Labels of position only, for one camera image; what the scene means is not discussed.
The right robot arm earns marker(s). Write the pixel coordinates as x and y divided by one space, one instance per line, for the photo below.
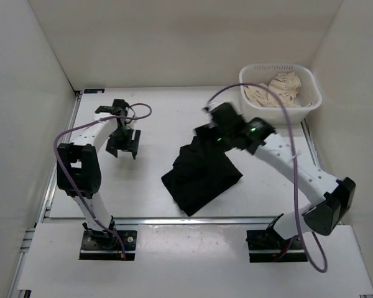
329 197

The dark blue label sticker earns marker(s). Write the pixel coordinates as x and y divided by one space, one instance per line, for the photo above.
94 91

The black trousers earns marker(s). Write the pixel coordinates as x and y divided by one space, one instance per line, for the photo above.
201 171

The beige trousers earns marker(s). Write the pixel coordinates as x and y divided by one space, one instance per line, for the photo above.
285 85

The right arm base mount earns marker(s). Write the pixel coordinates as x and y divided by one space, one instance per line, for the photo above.
265 247

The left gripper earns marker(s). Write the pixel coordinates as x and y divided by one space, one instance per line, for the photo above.
129 146

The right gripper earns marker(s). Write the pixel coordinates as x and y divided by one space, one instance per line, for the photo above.
223 149

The front aluminium rail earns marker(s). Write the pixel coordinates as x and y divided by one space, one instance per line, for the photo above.
194 221

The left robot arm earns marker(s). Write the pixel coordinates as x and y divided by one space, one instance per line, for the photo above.
79 173

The white plastic laundry basket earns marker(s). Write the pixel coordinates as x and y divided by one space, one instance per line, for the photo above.
309 96

